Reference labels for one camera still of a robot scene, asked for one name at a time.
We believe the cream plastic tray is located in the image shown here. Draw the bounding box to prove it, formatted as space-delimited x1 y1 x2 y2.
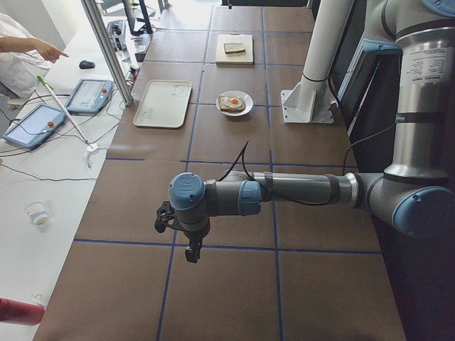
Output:
133 80 192 129

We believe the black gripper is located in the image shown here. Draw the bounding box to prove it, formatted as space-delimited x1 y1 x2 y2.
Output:
182 223 210 263

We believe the white reacher grabber stick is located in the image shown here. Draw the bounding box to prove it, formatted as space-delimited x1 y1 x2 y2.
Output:
37 75 105 169

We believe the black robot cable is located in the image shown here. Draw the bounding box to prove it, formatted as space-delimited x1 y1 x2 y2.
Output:
218 140 397 206

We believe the paper cup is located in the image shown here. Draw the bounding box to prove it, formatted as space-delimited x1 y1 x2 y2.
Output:
24 202 49 226

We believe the white round plate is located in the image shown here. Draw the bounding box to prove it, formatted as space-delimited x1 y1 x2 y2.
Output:
215 90 253 117

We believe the white mounting pillar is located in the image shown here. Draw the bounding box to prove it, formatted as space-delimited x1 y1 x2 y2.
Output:
281 0 354 124

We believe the far blue teach pendant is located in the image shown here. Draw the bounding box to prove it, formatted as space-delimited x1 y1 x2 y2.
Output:
65 79 114 116

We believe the red bottle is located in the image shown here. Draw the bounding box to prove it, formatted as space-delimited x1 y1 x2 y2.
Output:
1 298 45 326

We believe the wooden cutting board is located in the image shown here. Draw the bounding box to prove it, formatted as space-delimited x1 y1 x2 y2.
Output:
215 34 254 65

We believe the toast bread slice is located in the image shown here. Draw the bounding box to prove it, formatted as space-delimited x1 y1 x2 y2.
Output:
223 42 246 55

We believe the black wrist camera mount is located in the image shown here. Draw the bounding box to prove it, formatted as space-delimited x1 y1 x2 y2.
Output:
154 201 183 233

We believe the person's hand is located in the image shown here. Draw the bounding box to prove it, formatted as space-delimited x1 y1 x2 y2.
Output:
33 38 69 63

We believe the blue teach pendant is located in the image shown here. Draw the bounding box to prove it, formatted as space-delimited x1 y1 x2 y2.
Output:
2 104 65 148
65 79 114 116

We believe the bread slice with egg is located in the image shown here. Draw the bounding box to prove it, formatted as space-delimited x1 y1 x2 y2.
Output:
218 96 245 113

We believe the black computer mouse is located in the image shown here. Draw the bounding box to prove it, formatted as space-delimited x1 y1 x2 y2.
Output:
79 60 95 70

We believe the aluminium frame post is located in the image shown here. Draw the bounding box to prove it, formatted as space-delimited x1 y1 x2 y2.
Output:
81 0 133 107

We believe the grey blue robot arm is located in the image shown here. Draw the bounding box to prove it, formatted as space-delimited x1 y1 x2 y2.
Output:
154 1 454 263

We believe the near blue teach pendant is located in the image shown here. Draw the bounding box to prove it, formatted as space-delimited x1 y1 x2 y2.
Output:
2 104 65 148

